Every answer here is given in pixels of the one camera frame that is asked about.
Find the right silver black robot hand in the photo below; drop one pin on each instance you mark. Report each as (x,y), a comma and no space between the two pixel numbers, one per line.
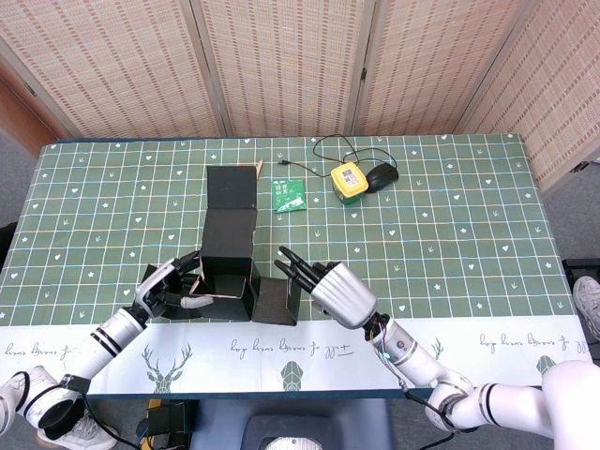
(344,295)

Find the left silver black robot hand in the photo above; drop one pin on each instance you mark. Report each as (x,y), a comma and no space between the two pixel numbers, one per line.
(157,286)

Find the black paper box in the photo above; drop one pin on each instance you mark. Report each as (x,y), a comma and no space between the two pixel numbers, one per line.
(229,187)

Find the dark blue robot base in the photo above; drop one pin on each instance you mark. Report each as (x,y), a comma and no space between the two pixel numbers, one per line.
(225,426)

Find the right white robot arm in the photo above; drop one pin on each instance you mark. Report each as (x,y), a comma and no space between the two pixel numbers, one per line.
(422,365)

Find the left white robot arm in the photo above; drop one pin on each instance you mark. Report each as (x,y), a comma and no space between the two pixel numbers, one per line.
(103,342)

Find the black electronics box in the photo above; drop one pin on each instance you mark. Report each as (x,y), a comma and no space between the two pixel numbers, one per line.
(171,417)

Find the green tea sachet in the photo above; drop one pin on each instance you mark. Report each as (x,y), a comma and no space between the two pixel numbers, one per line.
(288,196)

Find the yellow lid green container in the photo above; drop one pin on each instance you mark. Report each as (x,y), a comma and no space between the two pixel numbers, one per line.
(348,180)

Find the black computer mouse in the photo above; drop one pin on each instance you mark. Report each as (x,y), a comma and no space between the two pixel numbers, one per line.
(382,177)

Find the green grid tablecloth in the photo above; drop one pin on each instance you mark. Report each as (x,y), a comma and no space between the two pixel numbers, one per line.
(469,234)

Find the wooden pencil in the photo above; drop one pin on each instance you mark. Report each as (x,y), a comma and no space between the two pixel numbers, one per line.
(260,167)

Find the white sneaker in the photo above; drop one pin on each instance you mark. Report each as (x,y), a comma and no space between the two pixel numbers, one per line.
(588,304)
(89,433)

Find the brown wooden door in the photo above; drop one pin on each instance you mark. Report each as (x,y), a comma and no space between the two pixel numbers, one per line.
(19,117)

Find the bamboo folding screen panel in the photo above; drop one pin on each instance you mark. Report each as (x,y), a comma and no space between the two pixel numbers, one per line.
(436,61)
(286,61)
(562,94)
(117,61)

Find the black plastic case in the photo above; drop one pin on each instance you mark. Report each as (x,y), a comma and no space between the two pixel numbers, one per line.
(581,269)

